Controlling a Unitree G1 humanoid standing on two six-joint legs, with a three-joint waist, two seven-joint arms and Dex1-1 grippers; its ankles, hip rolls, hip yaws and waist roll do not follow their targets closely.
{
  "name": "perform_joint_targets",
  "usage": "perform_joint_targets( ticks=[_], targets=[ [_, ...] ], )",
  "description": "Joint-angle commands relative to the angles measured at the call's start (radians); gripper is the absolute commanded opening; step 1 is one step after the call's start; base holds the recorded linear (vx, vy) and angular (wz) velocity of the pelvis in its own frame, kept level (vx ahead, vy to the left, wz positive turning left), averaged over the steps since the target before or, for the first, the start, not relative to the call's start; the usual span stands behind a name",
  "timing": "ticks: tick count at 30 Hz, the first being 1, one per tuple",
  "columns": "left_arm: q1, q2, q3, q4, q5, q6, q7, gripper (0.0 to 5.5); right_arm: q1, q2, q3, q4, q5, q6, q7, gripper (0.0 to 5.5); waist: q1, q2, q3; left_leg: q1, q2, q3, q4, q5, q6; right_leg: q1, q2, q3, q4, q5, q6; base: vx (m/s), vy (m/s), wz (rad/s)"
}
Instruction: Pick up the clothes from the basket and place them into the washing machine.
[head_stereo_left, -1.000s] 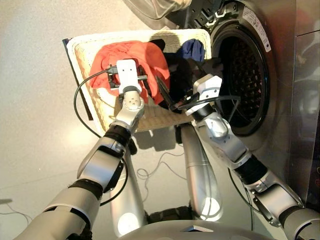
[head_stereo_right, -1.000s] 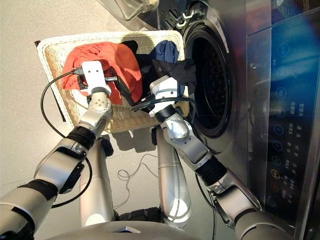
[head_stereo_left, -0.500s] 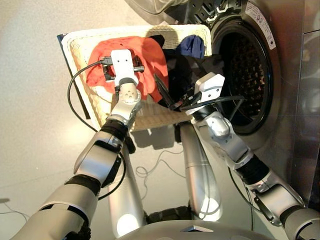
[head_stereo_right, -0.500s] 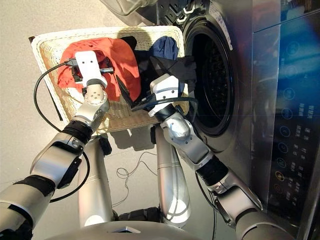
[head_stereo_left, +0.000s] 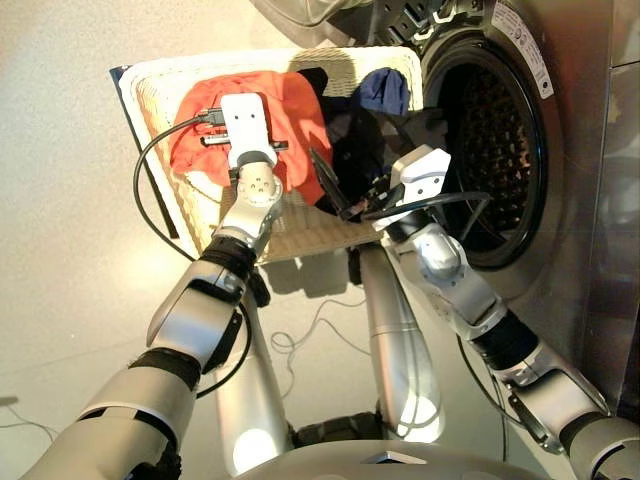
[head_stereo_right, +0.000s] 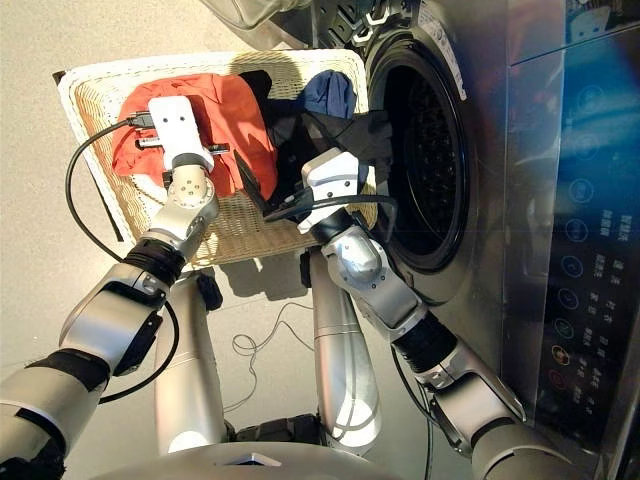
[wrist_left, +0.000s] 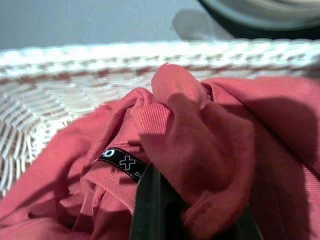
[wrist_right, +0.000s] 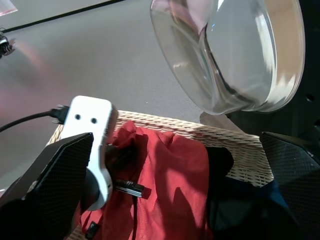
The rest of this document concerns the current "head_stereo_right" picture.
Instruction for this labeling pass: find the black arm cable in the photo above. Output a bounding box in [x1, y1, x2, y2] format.
[264, 193, 436, 480]
[64, 112, 181, 404]

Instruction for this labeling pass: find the silver robot torso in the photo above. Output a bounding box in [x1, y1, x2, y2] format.
[89, 439, 401, 480]

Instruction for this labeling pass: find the silver robot leg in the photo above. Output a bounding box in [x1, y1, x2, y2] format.
[152, 272, 226, 456]
[307, 249, 384, 457]

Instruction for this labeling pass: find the black garment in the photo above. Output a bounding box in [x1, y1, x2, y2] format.
[238, 69, 396, 217]

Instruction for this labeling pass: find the dark blue garment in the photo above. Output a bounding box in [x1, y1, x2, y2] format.
[303, 69, 358, 121]

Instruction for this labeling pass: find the pale woven laundry basket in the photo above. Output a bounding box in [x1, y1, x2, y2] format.
[57, 48, 379, 266]

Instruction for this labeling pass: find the dark touch control panel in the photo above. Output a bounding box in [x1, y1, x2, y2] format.
[537, 0, 627, 442]

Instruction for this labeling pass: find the round glass washer door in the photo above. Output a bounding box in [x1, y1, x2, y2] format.
[199, 0, 321, 32]

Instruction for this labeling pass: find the black robot waist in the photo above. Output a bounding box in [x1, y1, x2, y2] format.
[224, 414, 327, 446]

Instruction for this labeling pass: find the thin grey floor cable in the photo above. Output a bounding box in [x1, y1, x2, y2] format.
[224, 299, 316, 414]

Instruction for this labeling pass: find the silver door hinge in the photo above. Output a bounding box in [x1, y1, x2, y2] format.
[349, 9, 387, 45]

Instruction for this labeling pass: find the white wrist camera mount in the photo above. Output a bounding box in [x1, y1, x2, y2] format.
[298, 149, 362, 234]
[148, 96, 215, 174]

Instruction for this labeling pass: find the orange garment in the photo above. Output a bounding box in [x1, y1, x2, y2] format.
[112, 73, 279, 199]

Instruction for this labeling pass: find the white curved warning label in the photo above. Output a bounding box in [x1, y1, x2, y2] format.
[418, 0, 469, 99]

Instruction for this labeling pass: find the grey front-load washing machine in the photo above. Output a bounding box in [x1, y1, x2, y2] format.
[269, 0, 640, 480]

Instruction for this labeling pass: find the black rubber door gasket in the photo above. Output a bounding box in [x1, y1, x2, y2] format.
[368, 40, 475, 275]

